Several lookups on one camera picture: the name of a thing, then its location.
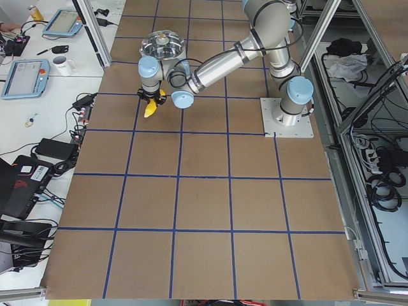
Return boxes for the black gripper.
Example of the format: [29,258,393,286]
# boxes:
[137,88,166,112]

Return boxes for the yellow corn cob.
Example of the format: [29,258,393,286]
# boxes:
[144,100,155,118]

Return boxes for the glass pot lid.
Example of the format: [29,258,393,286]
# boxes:
[141,30,185,50]

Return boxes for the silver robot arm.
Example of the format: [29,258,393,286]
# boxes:
[137,1,314,126]

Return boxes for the black power strip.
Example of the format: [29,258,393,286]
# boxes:
[69,106,93,146]

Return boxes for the white mug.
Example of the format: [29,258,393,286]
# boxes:
[52,55,77,77]

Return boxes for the black power brick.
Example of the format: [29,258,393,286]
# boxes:
[35,138,78,160]

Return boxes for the upper blue teach pendant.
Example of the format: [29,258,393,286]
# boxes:
[43,9,83,37]

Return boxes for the blue teach pendant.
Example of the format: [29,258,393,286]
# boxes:
[1,59,50,99]
[43,9,83,37]

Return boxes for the black marker pen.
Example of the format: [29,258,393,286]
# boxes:
[37,46,56,55]

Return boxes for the lower blue teach pendant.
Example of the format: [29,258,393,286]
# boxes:
[1,59,50,99]

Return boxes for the orange drink bottle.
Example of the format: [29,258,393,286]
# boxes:
[27,5,44,21]

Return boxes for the black laptop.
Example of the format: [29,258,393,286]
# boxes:
[1,155,54,220]

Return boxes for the black cloth bundle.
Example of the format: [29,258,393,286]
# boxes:
[326,38,362,57]

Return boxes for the white crumpled cloth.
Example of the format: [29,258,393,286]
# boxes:
[328,55,367,82]

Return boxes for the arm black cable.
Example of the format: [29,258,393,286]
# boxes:
[166,17,303,90]

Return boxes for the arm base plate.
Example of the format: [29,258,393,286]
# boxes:
[260,98,314,138]

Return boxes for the coiled black cables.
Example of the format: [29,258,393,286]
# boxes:
[366,171,403,212]

